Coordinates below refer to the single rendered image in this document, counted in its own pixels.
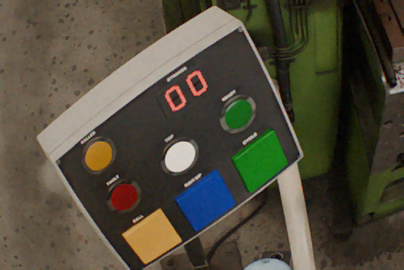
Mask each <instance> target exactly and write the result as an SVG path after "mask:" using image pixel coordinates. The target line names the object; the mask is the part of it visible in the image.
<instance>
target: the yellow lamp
mask: <svg viewBox="0 0 404 270"><path fill-rule="evenodd" d="M111 157H112V149H111V146H110V145H109V144H108V143H107V142H105V141H98V142H96V143H94V144H93V145H92V146H91V147H90V148H89V149H88V151H87V154H86V156H85V161H86V164H87V165H88V167H89V168H91V169H92V170H95V171H97V170H101V169H104V168H105V167H106V166H107V165H108V164H109V163H110V160H111Z"/></svg>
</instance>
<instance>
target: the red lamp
mask: <svg viewBox="0 0 404 270"><path fill-rule="evenodd" d="M137 197H138V193H137V190H136V189H135V187H134V186H132V185H129V184H124V185H123V184H122V185H120V186H118V187H117V188H115V190H114V192H113V193H112V194H111V204H112V205H113V206H114V207H115V208H116V209H118V210H123V211H125V210H127V209H129V208H131V207H132V206H133V205H134V204H135V203H136V201H137Z"/></svg>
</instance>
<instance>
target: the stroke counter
mask: <svg viewBox="0 0 404 270"><path fill-rule="evenodd" d="M196 74H198V76H199V78H200V80H199V81H197V82H196V83H194V84H192V83H191V81H190V80H189V79H187V81H188V83H189V86H190V87H191V86H192V87H191V89H192V92H193V95H195V96H196V95H200V94H201V93H202V92H204V90H206V89H205V88H206V87H207V85H206V84H205V82H204V80H202V79H203V78H202V76H201V74H200V71H199V72H197V71H196V72H195V73H192V74H191V75H189V76H188V78H191V77H192V76H194V75H196ZM200 82H202V84H203V86H204V88H203V89H201V90H200V92H198V93H196V92H195V89H194V86H195V85H198V84H199V83H200ZM175 89H176V90H177V92H178V96H176V97H174V98H173V99H171V98H170V97H169V96H168V95H167V94H169V93H170V92H172V91H173V90H175ZM165 97H166V98H167V100H168V102H170V101H172V102H171V103H169V104H170V107H172V108H173V110H176V111H177V110H178V109H180V108H181V107H183V105H185V102H186V100H185V97H184V96H182V95H181V92H180V90H179V88H178V86H177V87H176V88H175V87H173V88H172V89H171V90H169V91H168V92H166V95H165ZM179 97H181V100H182V102H183V103H182V104H180V106H179V107H177V108H176V109H175V107H174V104H173V102H174V101H175V100H176V99H177V98H179Z"/></svg>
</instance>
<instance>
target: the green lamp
mask: <svg viewBox="0 0 404 270"><path fill-rule="evenodd" d="M252 115H253V107H251V105H250V103H249V102H247V101H245V99H240V100H237V101H235V102H232V104H231V105H230V106H229V107H228V109H227V110H226V113H225V122H226V124H227V126H229V127H230V128H232V129H238V128H241V127H242V126H244V125H245V124H246V123H248V122H249V120H250V119H251V117H252Z"/></svg>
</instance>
